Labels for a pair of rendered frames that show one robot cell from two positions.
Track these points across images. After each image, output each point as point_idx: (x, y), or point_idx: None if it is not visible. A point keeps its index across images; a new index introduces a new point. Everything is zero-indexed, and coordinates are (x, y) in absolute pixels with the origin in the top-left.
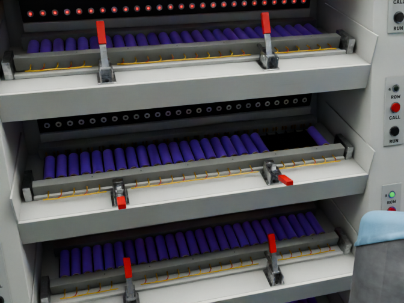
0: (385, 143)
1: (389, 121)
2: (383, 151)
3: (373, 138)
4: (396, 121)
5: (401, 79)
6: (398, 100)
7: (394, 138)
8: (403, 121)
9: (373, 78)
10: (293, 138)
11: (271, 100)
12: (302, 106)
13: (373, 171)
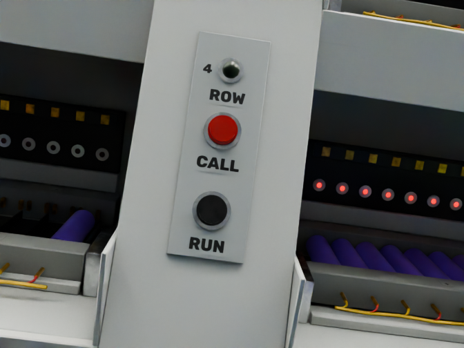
0: (174, 245)
1: (196, 170)
2: (163, 275)
3: (132, 218)
4: (223, 177)
5: (254, 47)
6: (235, 111)
7: (210, 237)
8: (248, 186)
9: (157, 24)
10: (23, 229)
11: (14, 134)
12: (97, 171)
13: (114, 338)
